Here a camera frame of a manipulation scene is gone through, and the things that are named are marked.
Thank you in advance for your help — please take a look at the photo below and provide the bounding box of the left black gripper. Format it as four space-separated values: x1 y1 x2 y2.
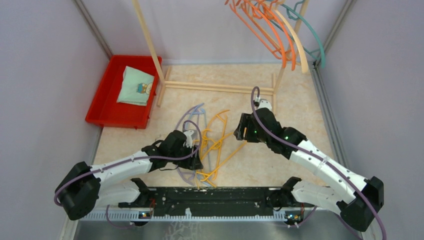
168 143 204 171

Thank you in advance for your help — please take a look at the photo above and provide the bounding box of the yellow hanger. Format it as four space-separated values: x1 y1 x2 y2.
194 129 247 189
195 109 229 188

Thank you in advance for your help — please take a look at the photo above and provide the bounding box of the blue hanger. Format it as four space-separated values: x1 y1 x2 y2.
183 103 212 187

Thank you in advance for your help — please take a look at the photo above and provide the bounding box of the orange hanger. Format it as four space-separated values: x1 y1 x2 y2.
224 0 287 67
225 0 301 71

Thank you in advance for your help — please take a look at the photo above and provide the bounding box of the cream hanger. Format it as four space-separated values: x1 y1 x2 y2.
263 0 309 73

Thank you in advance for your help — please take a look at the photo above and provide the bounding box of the teal hanger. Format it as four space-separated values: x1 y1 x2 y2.
277 0 326 63

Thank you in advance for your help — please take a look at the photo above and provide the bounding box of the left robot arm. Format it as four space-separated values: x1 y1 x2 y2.
54 130 203 221

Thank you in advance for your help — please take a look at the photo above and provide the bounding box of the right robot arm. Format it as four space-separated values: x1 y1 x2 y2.
233 108 384 232

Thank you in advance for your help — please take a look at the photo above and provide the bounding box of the purple hanger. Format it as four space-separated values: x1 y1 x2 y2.
175 103 204 186

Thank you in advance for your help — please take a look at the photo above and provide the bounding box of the wooden hanger rack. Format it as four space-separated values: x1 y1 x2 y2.
132 0 291 106

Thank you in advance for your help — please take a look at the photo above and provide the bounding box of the light green cloth pouch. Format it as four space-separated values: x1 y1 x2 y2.
116 66 154 106

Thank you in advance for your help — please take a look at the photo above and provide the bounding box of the red plastic tray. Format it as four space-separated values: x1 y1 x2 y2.
85 55 159 130

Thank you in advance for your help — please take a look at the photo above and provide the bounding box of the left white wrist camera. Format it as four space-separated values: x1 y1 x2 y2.
183 130 197 149

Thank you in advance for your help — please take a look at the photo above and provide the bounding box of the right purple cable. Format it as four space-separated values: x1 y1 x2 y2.
250 86 388 240

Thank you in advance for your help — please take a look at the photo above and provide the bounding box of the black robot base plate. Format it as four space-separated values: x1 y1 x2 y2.
118 187 303 217

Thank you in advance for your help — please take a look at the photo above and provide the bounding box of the grey cable duct rail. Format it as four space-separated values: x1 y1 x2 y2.
68 188 369 222

